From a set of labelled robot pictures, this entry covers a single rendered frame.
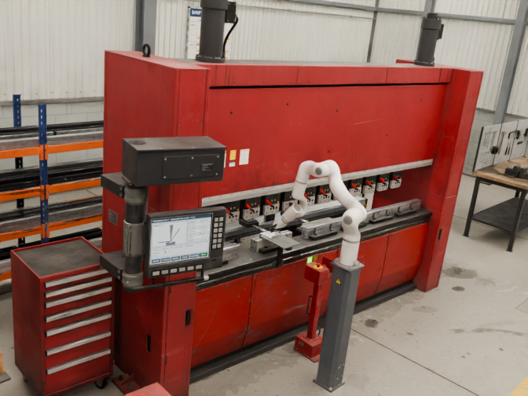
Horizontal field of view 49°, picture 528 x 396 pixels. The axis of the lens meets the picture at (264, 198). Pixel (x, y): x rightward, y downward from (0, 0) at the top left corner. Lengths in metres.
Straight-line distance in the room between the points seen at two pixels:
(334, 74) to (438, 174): 1.95
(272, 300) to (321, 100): 1.61
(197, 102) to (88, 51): 4.78
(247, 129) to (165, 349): 1.58
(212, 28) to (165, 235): 1.43
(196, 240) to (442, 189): 3.39
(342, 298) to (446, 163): 2.27
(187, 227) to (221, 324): 1.40
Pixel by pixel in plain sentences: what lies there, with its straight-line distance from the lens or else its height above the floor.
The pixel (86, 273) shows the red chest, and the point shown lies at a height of 0.97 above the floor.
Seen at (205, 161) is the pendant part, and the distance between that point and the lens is 3.09.
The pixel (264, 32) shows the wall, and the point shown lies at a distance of 10.21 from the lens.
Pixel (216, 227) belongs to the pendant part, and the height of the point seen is 1.49.
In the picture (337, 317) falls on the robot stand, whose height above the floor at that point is 0.61.
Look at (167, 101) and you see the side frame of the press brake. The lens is 3.46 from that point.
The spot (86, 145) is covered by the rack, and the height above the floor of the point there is 1.37.
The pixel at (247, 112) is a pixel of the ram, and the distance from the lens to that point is 4.04.
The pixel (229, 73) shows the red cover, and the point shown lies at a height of 2.24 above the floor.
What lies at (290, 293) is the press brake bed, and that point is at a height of 0.49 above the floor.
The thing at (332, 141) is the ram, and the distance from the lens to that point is 4.74.
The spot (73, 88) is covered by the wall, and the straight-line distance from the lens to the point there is 8.12.
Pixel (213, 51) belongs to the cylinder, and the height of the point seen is 2.37.
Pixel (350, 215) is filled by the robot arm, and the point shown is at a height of 1.40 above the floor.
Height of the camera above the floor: 2.67
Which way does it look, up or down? 18 degrees down
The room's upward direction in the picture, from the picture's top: 6 degrees clockwise
